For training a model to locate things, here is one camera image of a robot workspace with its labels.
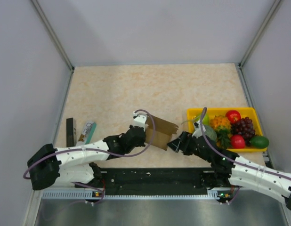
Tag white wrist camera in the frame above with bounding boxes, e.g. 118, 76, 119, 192
132, 113, 147, 131
192, 120, 204, 138

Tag white slotted cable duct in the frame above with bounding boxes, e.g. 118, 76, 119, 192
41, 189, 229, 201

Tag orange pineapple with leaves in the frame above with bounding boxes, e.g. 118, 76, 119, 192
210, 115, 231, 149

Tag red apple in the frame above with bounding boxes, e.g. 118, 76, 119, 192
225, 110, 241, 124

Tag black rectangular box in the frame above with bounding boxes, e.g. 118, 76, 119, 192
66, 118, 77, 147

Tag brown cardboard box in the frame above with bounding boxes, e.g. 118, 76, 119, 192
145, 116, 178, 151

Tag green avocado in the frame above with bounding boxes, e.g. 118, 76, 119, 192
250, 136, 269, 149

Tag red tomato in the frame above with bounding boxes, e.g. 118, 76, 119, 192
231, 135, 246, 149

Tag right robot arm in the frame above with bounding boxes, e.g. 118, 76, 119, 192
167, 132, 291, 211

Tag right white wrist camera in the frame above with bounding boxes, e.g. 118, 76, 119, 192
192, 120, 204, 138

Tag dark purple grapes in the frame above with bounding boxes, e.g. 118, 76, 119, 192
231, 117, 255, 146

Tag green melon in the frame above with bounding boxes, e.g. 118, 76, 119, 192
204, 125, 218, 142

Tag yellow plastic tray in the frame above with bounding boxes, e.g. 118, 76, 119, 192
186, 107, 268, 153

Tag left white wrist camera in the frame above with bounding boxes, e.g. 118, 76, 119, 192
132, 113, 147, 131

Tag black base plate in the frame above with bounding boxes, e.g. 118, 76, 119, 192
74, 167, 233, 196

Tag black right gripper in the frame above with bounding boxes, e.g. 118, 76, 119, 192
167, 130, 212, 162

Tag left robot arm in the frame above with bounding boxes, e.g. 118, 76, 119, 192
24, 125, 146, 191

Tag green pear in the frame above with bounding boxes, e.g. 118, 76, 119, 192
194, 114, 210, 125

